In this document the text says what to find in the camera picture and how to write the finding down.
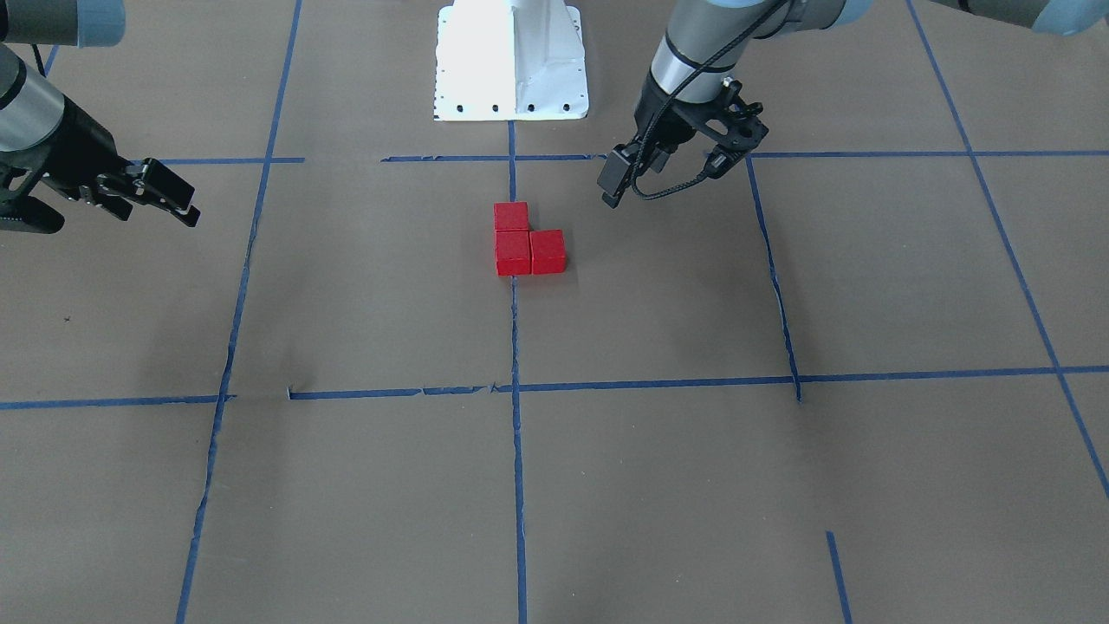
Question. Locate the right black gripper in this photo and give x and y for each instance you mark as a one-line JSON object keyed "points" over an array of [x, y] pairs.
{"points": [[76, 143]]}

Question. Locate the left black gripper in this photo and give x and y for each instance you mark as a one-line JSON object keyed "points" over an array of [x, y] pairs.
{"points": [[660, 121]]}

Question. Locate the red cube block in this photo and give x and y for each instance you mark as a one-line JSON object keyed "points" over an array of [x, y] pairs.
{"points": [[511, 216], [548, 251], [512, 253]]}

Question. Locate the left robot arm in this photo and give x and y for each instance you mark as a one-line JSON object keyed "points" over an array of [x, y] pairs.
{"points": [[690, 88]]}

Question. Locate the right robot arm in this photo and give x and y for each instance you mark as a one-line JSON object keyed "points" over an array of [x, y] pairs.
{"points": [[31, 107]]}

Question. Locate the brown paper table cover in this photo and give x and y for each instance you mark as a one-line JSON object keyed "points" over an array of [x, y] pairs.
{"points": [[814, 391]]}

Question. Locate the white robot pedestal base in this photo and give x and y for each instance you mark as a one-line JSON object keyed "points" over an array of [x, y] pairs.
{"points": [[510, 61]]}

